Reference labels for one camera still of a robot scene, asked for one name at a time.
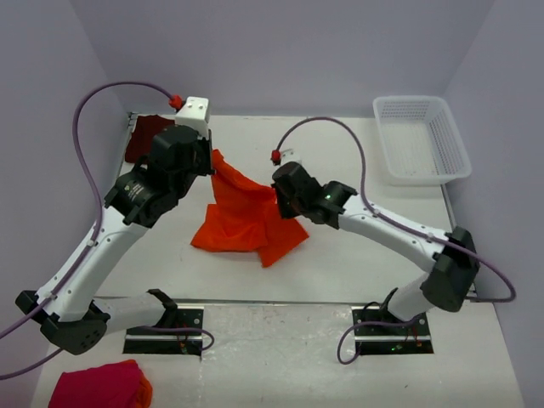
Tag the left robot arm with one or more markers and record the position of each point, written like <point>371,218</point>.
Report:
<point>69,313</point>

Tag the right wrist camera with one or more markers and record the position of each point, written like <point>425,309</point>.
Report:
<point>289,155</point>

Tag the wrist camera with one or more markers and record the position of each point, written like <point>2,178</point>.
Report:
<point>289,155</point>
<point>195,114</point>

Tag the orange t-shirt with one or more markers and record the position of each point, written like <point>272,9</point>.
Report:
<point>245,218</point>
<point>144,393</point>

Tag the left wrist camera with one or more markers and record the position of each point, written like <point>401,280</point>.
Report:
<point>195,114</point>

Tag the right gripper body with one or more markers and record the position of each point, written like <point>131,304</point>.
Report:
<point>289,207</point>

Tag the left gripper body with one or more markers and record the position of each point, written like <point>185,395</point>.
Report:
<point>202,166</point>

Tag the orange t-shirt in pile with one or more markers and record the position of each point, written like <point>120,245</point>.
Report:
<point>144,393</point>

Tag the magenta t-shirt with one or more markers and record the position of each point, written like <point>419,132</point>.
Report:
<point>111,385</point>

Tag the white plastic basket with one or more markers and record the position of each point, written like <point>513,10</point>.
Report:
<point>420,140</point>

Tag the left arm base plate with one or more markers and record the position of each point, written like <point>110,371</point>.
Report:
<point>178,332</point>

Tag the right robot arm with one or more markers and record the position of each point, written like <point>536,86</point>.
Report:
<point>448,272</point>

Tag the folded dark red t-shirt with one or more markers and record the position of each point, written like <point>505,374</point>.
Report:
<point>146,128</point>

